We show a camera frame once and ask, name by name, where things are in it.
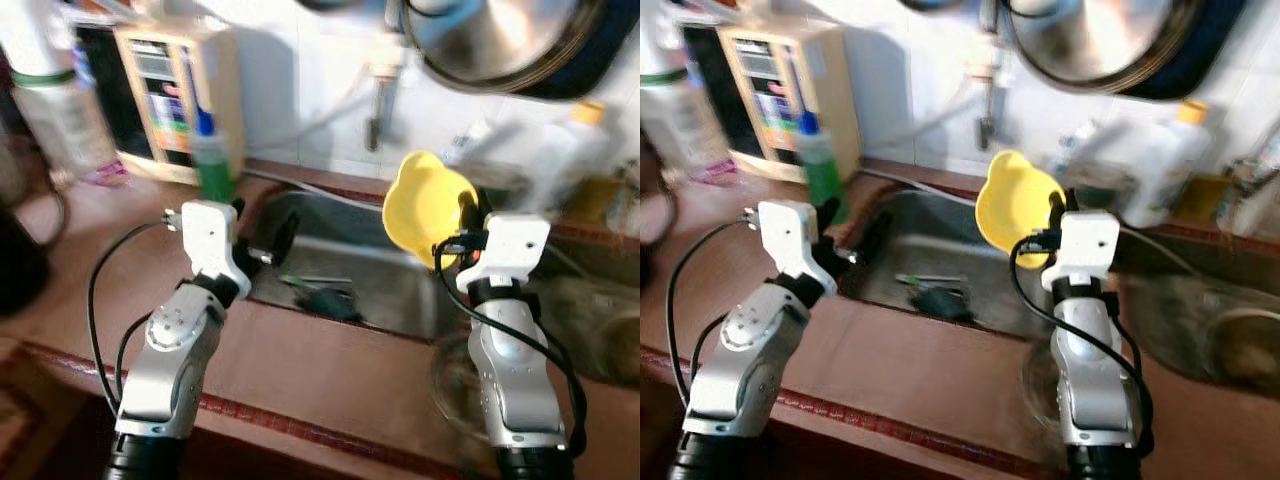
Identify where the small steel sink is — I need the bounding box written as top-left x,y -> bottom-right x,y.
845,185 -> 1061,341
245,185 -> 471,341

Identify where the small pink packet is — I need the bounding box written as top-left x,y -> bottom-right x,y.
85,158 -> 133,188
700,158 -> 749,188

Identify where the hanging steel pan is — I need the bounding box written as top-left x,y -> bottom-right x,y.
1000,0 -> 1241,101
400,0 -> 641,101

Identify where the yellow sponge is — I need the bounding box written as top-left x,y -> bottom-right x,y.
1170,175 -> 1226,226
565,175 -> 616,226

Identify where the metal strainer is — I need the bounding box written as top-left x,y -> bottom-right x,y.
1205,305 -> 1280,396

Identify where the clear plastic container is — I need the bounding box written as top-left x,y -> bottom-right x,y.
1075,160 -> 1141,213
478,160 -> 541,213

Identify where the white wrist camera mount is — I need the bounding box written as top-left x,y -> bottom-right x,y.
455,212 -> 552,298
1040,210 -> 1121,293
745,200 -> 836,296
163,200 -> 253,301

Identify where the white flexible hose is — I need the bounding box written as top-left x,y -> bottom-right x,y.
240,168 -> 386,213
860,165 -> 986,206

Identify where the beige water purifier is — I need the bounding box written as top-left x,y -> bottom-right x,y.
685,22 -> 863,183
72,22 -> 246,186

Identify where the clear jar with white lid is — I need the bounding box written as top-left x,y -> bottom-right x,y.
640,0 -> 716,181
0,0 -> 119,183

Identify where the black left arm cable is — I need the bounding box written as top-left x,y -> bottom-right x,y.
667,215 -> 766,411
87,215 -> 186,416

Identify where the white detergent bottle yellow cap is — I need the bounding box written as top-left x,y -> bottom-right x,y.
1120,100 -> 1211,229
520,100 -> 611,216

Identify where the green handled utensil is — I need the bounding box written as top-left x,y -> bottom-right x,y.
893,273 -> 963,291
280,273 -> 353,291

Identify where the chrome wall tap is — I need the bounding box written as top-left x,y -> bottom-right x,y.
965,0 -> 1006,153
362,0 -> 406,153

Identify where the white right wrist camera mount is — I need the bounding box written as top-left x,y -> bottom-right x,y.
1040,210 -> 1121,293
455,212 -> 552,298

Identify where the blue mug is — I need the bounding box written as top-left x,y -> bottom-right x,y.
300,287 -> 366,323
912,287 -> 976,323

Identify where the yellow plastic bowl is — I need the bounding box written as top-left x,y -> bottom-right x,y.
975,150 -> 1066,271
382,150 -> 481,273

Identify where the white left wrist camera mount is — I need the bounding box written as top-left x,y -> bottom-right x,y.
163,200 -> 253,301
745,200 -> 836,296

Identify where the green soap bottle blue cap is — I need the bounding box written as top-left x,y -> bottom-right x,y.
188,105 -> 236,206
795,110 -> 851,226

